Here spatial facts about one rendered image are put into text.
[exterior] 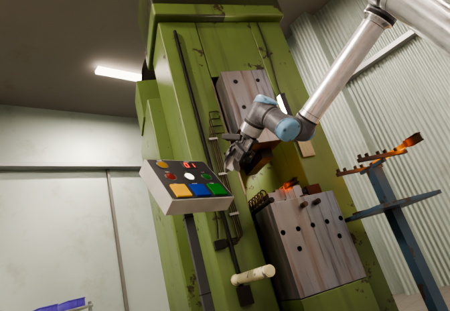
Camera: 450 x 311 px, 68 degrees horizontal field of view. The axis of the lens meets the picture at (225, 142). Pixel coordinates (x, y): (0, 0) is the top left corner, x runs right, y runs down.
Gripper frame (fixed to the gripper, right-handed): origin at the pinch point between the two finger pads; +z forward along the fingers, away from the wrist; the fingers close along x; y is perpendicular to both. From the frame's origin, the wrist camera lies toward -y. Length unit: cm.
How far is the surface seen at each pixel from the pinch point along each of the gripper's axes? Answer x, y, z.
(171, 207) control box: -26.1, 6.2, 14.5
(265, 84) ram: 55, -51, -28
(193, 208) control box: -14.2, 6.2, 15.9
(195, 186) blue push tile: -11.9, -0.9, 10.2
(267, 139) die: 44.5, -21.2, -5.7
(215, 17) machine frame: 47, -114, -48
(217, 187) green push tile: 0.3, 0.0, 10.2
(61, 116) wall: 67, -416, 204
